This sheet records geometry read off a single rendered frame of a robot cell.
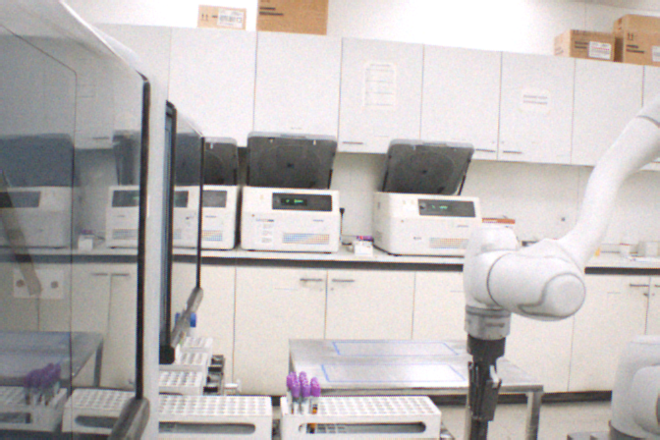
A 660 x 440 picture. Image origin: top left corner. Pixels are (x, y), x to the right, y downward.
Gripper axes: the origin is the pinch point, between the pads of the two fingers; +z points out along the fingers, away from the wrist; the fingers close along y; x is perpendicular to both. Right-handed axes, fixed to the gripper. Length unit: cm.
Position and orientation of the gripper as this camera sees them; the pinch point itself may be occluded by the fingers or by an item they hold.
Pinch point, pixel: (478, 434)
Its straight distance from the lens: 129.4
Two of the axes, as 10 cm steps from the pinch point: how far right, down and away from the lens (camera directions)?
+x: 9.9, 0.4, 1.3
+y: 1.2, 0.6, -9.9
